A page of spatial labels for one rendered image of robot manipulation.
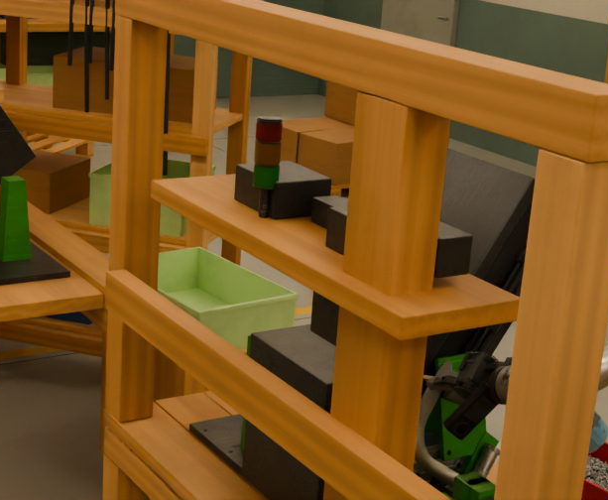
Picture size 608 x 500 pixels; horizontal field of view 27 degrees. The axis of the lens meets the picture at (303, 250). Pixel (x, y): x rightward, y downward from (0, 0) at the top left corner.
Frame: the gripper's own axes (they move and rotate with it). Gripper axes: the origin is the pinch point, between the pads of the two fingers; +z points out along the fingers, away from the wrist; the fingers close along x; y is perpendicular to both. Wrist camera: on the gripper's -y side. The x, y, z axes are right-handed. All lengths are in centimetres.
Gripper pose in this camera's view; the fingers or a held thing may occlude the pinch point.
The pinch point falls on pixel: (434, 391)
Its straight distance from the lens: 249.0
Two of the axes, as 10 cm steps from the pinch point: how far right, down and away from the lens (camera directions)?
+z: -5.4, 0.6, 8.4
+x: -7.1, -5.7, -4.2
